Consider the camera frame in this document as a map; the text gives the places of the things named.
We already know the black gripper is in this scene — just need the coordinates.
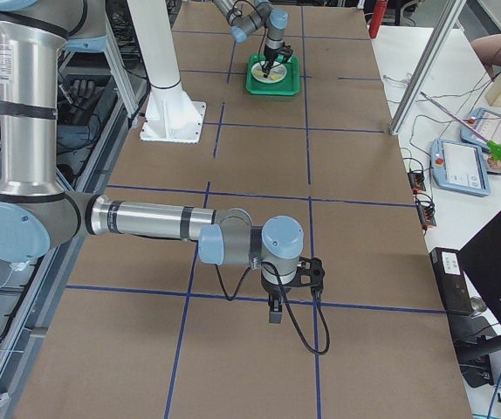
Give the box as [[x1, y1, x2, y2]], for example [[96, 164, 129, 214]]
[[261, 278, 293, 324], [261, 45, 284, 79]]

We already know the white plate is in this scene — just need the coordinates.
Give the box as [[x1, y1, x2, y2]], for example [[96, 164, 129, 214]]
[[250, 61, 288, 84]]

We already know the red cylinder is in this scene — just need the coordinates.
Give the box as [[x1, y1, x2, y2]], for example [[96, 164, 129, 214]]
[[368, 0, 388, 39]]

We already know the near blue teach pendant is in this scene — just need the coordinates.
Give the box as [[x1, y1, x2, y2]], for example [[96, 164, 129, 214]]
[[430, 139, 491, 196]]

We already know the orange black connector module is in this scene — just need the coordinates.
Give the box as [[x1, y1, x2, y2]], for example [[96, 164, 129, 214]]
[[415, 194, 436, 231], [407, 169, 426, 193]]

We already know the black box device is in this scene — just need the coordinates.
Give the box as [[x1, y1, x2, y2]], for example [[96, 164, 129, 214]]
[[429, 247, 473, 316]]

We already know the aluminium frame post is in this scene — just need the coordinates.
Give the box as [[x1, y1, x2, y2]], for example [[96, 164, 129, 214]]
[[389, 0, 466, 135]]

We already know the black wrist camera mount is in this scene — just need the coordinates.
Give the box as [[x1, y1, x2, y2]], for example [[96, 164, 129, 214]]
[[293, 257, 325, 302]]

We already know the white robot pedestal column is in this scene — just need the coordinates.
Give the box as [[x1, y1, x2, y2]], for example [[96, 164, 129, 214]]
[[127, 0, 206, 144]]

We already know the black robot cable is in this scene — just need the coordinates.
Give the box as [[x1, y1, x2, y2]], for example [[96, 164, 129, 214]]
[[213, 261, 333, 357]]

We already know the far blue teach pendant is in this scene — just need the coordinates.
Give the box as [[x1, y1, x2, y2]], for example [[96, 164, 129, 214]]
[[466, 107, 501, 145]]

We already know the metal reacher grabber green handle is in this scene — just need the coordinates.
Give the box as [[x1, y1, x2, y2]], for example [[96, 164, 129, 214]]
[[421, 92, 501, 163]]

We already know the blue teach pendant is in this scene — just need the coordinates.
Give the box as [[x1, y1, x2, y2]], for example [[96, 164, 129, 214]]
[[430, 139, 491, 196], [466, 107, 501, 145]]

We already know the green plastic tray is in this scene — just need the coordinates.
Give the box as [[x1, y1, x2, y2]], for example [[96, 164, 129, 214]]
[[245, 53, 300, 96]]

